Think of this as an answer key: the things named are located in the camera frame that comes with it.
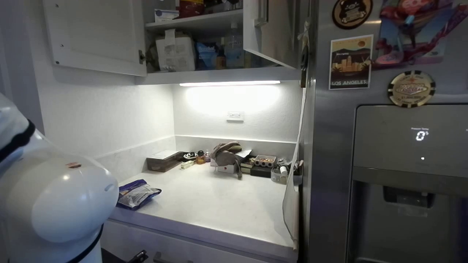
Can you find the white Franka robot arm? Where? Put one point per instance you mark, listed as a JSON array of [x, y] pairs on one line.
[[53, 205]]

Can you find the under-cabinet light strip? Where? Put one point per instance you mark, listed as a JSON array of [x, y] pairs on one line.
[[228, 83]]

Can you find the blue bag in cabinet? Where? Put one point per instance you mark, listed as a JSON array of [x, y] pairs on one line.
[[205, 55]]

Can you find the white base cabinet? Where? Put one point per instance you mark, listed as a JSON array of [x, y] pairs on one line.
[[165, 243]]

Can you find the beige cloth bag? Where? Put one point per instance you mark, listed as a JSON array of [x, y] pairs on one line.
[[227, 152]]

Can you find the small dark brown bottle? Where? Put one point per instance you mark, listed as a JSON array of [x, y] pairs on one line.
[[200, 156]]

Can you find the small pale jar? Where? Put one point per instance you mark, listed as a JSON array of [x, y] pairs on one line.
[[187, 165]]

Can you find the small grey tray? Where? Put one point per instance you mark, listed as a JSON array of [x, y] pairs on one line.
[[279, 175]]

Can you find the clear plastic bottle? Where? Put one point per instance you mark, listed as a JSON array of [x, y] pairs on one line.
[[233, 48]]

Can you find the white paper package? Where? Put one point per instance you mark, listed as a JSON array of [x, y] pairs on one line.
[[176, 53]]

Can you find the stainless steel refrigerator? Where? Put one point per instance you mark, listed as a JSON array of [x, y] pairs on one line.
[[331, 169]]

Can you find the dark item beside package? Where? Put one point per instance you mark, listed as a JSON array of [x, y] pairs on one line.
[[151, 60]]

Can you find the blue snack bag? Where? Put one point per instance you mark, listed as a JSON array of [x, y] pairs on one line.
[[136, 193]]

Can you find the dark jars on shelf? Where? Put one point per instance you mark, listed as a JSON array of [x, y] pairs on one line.
[[221, 4]]

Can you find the red food package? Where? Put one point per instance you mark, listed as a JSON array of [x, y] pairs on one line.
[[190, 7]]

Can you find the small white box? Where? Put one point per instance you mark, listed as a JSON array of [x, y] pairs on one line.
[[167, 15]]

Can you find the city poster fridge magnet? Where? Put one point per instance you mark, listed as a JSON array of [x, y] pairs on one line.
[[351, 63]]

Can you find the grey fridge water dispenser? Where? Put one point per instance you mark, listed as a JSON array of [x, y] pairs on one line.
[[389, 161]]

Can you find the round black fridge magnet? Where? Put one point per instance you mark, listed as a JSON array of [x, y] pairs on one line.
[[351, 12]]

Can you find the poker chip fridge magnet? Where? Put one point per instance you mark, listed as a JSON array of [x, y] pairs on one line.
[[411, 88]]

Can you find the colourful picture fridge magnet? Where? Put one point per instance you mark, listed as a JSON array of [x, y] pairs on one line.
[[414, 34]]

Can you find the white wall outlet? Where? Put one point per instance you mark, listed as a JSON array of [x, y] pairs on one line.
[[234, 117]]

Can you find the white wall cabinet body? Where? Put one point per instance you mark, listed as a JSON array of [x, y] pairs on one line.
[[219, 76]]

